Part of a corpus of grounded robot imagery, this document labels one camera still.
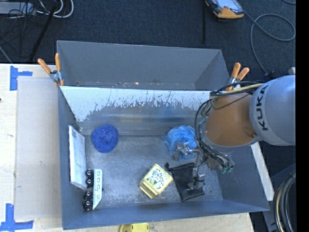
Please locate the white toy truck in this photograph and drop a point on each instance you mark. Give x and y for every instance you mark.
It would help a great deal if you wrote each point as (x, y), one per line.
(97, 190)

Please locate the white flat box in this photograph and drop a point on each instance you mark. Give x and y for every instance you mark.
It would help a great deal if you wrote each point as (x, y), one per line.
(77, 156)

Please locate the black cloth pouch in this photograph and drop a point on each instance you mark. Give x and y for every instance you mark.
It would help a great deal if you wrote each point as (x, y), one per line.
(183, 178)

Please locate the pale flat board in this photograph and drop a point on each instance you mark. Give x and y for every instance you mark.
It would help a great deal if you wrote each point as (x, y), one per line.
(36, 141)

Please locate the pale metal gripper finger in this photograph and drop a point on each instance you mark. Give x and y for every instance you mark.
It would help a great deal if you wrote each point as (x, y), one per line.
(198, 179)
(184, 149)

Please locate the grey metal bin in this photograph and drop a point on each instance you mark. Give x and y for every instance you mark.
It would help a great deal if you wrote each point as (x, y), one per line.
(135, 158)

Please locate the dark blue round sponge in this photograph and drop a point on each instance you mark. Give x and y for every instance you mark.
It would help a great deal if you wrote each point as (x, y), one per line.
(105, 138)

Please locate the yellow floral print box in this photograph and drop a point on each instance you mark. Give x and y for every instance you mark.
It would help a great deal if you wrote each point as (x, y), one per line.
(155, 180)

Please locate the light blue mesh pouf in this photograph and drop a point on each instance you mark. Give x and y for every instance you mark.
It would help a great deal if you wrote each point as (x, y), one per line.
(177, 134)

